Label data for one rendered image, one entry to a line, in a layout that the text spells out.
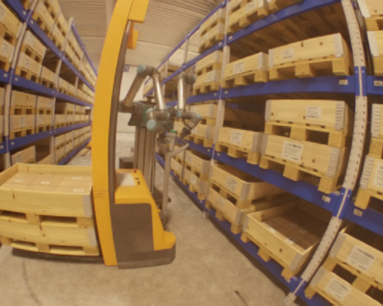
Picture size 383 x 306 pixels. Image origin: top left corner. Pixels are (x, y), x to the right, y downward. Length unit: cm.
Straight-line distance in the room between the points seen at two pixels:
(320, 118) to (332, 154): 30
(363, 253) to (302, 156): 92
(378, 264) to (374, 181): 57
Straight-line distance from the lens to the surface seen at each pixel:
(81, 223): 161
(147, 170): 275
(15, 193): 174
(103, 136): 135
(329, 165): 138
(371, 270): 150
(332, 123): 140
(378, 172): 130
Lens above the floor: 153
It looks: 10 degrees down
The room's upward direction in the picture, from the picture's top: 7 degrees clockwise
